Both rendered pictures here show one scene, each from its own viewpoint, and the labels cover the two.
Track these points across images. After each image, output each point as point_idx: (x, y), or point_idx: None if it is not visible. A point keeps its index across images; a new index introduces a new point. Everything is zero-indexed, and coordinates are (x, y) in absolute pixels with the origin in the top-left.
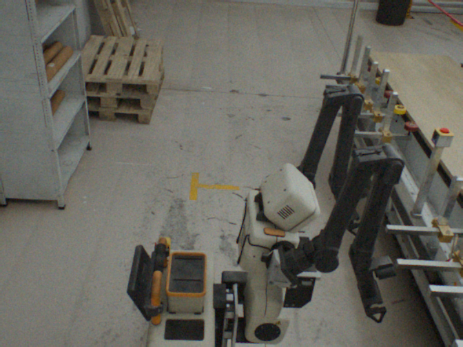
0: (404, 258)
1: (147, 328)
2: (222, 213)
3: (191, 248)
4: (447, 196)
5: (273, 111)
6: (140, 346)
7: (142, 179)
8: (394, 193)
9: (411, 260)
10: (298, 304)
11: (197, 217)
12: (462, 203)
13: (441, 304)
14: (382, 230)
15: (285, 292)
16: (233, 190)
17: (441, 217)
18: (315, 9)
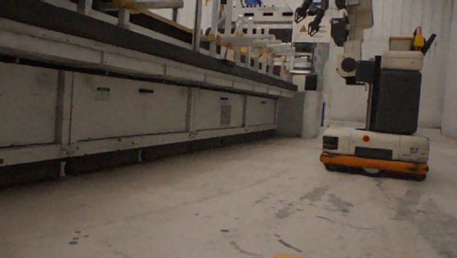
0: (121, 157)
1: (428, 140)
2: (340, 229)
3: (399, 211)
4: (217, 11)
5: None
6: (428, 138)
7: None
8: (182, 50)
9: (258, 42)
10: (339, 44)
11: (397, 233)
12: (171, 33)
13: (221, 83)
14: (84, 177)
15: (347, 37)
16: (296, 255)
17: (217, 28)
18: None
